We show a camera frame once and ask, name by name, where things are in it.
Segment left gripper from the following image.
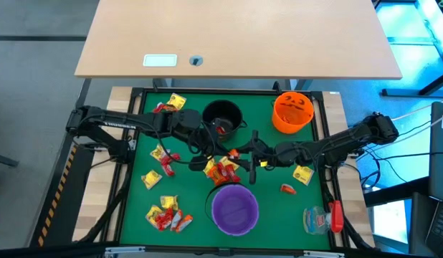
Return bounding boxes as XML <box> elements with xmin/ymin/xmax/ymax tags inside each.
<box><xmin>187</xmin><ymin>128</ymin><xmax>233</xmax><ymax>172</ymax></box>

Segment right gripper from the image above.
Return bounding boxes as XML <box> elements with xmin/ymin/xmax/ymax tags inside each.
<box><xmin>236</xmin><ymin>129</ymin><xmax>278</xmax><ymax>186</ymax></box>

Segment black jack-o-lantern bucket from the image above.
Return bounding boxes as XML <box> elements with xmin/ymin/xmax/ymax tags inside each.
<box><xmin>201</xmin><ymin>99</ymin><xmax>248</xmax><ymax>143</ymax></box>

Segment purple plastic bucket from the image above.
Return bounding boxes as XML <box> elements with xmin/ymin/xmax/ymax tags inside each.
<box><xmin>204</xmin><ymin>181</ymin><xmax>260</xmax><ymax>237</ymax></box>

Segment orange pumpkin bucket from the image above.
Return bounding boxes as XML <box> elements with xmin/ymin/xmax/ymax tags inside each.
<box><xmin>271</xmin><ymin>91</ymin><xmax>315</xmax><ymax>135</ymax></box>

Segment clear spray bottle red trigger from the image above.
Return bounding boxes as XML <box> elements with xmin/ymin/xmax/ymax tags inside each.
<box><xmin>302</xmin><ymin>199</ymin><xmax>346</xmax><ymax>236</ymax></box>

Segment light wooden desk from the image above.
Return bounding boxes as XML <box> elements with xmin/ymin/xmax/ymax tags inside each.
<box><xmin>74</xmin><ymin>0</ymin><xmax>403</xmax><ymax>80</ymax></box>

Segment black hazard striped panel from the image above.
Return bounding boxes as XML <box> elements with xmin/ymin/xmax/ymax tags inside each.
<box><xmin>29</xmin><ymin>145</ymin><xmax>94</xmax><ymax>249</ymax></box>

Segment black table foot bar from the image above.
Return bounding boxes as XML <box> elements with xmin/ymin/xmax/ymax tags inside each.
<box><xmin>381</xmin><ymin>69</ymin><xmax>443</xmax><ymax>98</ymax></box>

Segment black side desk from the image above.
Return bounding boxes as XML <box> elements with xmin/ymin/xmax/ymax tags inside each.
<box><xmin>363</xmin><ymin>176</ymin><xmax>431</xmax><ymax>257</ymax></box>

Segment black computer monitor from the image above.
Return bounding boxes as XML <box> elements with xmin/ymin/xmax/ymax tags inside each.
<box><xmin>428</xmin><ymin>101</ymin><xmax>443</xmax><ymax>204</ymax></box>

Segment black keyboard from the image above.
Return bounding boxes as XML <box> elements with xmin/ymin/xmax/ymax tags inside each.
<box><xmin>424</xmin><ymin>200</ymin><xmax>443</xmax><ymax>257</ymax></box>

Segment black aluminium table frame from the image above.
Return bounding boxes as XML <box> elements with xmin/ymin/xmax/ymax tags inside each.
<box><xmin>99</xmin><ymin>85</ymin><xmax>353</xmax><ymax>257</ymax></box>

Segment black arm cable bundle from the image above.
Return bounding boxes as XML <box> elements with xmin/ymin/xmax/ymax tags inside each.
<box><xmin>77</xmin><ymin>165</ymin><xmax>137</xmax><ymax>245</ymax></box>
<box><xmin>323</xmin><ymin>184</ymin><xmax>373</xmax><ymax>250</ymax></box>

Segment silver frame bracket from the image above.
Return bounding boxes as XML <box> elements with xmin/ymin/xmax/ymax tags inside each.
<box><xmin>303</xmin><ymin>250</ymin><xmax>346</xmax><ymax>258</ymax></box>
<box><xmin>104</xmin><ymin>246</ymin><xmax>146</xmax><ymax>257</ymax></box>

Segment black floor cable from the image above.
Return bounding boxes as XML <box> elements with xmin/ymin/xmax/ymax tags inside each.
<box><xmin>364</xmin><ymin>150</ymin><xmax>443</xmax><ymax>163</ymax></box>

